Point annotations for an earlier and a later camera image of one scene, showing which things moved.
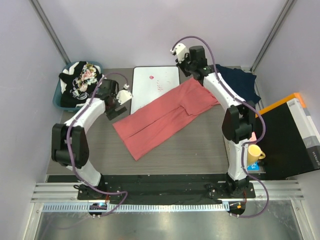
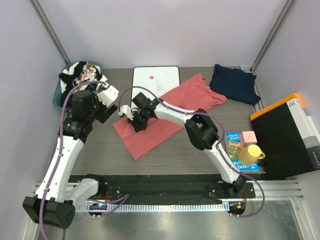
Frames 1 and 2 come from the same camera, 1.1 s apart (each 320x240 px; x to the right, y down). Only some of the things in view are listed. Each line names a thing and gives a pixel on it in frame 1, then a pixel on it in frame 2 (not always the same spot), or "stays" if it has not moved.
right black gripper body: x=185 y=66 -> x=139 y=118
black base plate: x=157 y=189 stays
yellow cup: x=254 y=154 stays
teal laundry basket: x=97 y=63 stays
